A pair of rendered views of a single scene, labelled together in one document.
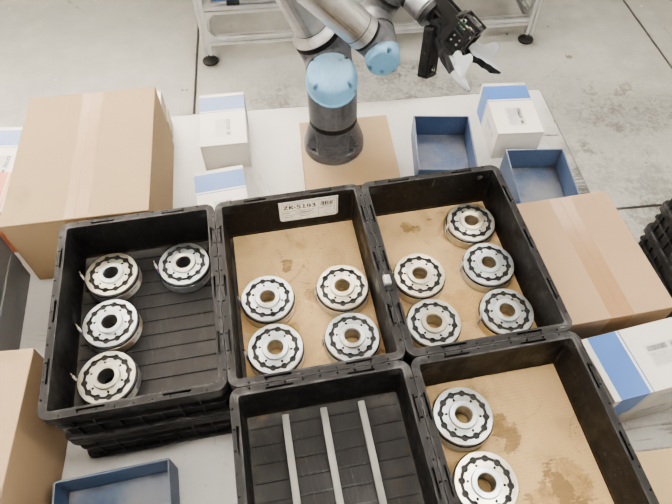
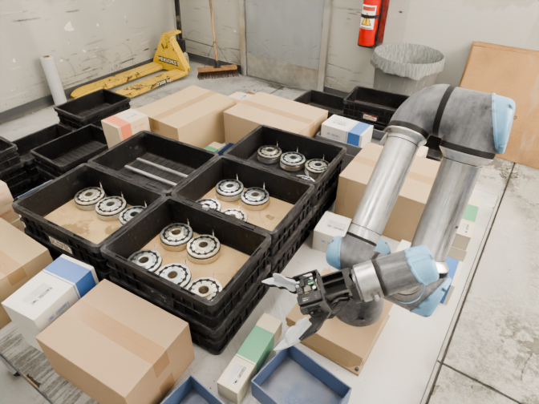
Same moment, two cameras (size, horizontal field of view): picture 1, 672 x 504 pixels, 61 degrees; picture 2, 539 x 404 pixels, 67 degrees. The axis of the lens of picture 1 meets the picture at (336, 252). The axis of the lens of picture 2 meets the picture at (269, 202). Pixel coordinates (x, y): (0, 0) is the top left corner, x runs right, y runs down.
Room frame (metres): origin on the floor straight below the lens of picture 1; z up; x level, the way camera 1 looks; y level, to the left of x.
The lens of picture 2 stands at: (1.35, -0.73, 1.73)
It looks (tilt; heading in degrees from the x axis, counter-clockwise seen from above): 38 degrees down; 130
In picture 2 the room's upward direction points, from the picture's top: 1 degrees clockwise
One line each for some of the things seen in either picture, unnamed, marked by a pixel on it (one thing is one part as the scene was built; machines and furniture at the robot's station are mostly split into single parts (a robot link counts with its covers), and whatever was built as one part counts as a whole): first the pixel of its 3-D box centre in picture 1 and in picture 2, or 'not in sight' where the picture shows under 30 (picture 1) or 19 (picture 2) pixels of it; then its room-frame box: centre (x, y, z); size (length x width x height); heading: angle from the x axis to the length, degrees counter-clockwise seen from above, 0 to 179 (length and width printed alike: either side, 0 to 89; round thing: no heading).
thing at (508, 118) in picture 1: (507, 119); not in sight; (1.19, -0.47, 0.75); 0.20 x 0.12 x 0.09; 3
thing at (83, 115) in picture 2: not in sight; (100, 132); (-1.20, 0.46, 0.37); 0.40 x 0.30 x 0.45; 96
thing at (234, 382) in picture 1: (302, 276); (244, 192); (0.57, 0.06, 0.92); 0.40 x 0.30 x 0.02; 10
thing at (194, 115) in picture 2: not in sight; (188, 123); (-0.15, 0.43, 0.80); 0.40 x 0.30 x 0.20; 94
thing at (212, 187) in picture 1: (225, 211); (345, 238); (0.87, 0.27, 0.75); 0.20 x 0.12 x 0.09; 13
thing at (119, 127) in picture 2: not in sight; (126, 125); (-0.21, 0.12, 0.89); 0.16 x 0.12 x 0.07; 93
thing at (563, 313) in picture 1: (456, 252); (188, 245); (0.62, -0.23, 0.92); 0.40 x 0.30 x 0.02; 10
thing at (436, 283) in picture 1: (419, 275); (203, 245); (0.61, -0.17, 0.86); 0.10 x 0.10 x 0.01
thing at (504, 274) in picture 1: (488, 264); (172, 276); (0.64, -0.31, 0.86); 0.10 x 0.10 x 0.01
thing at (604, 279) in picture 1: (575, 273); (119, 348); (0.66, -0.52, 0.78); 0.30 x 0.22 x 0.16; 11
